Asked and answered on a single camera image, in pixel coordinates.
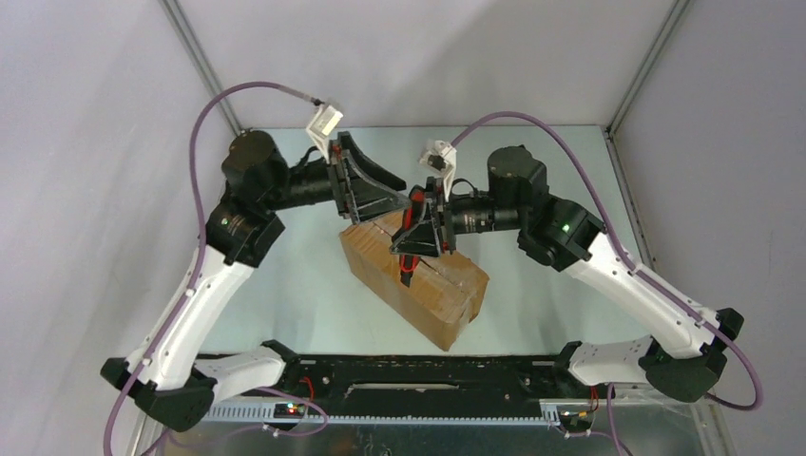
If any left small circuit board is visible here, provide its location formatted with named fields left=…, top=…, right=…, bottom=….
left=273, top=402, right=308, bottom=420

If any right small circuit board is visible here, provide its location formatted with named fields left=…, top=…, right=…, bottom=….
left=559, top=410, right=596, bottom=427

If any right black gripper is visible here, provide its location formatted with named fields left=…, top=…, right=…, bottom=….
left=389, top=178, right=525, bottom=259

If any brown cardboard express box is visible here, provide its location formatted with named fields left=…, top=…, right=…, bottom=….
left=338, top=211, right=489, bottom=352

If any grey slotted cable duct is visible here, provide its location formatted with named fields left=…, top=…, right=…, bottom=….
left=201, top=402, right=560, bottom=427

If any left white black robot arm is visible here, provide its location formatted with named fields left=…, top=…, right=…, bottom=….
left=101, top=130, right=409, bottom=432

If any small circuit board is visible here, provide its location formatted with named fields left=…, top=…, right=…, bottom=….
left=559, top=410, right=596, bottom=427
left=273, top=402, right=308, bottom=420

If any red black utility knife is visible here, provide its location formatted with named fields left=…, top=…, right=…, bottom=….
left=398, top=208, right=421, bottom=287

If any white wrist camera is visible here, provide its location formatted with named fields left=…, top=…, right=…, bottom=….
left=418, top=140, right=457, bottom=200
left=305, top=102, right=344, bottom=163

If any aluminium frame rail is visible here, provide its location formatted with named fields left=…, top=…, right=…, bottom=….
left=157, top=0, right=242, bottom=137

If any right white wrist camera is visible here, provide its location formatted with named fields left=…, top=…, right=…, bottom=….
left=418, top=140, right=457, bottom=200

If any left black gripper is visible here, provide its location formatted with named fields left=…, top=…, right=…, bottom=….
left=261, top=132, right=412, bottom=225

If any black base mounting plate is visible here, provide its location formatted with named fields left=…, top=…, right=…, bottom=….
left=240, top=353, right=616, bottom=417

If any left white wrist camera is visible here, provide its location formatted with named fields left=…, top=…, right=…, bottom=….
left=305, top=102, right=344, bottom=163

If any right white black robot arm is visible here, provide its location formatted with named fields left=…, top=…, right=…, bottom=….
left=391, top=142, right=743, bottom=403

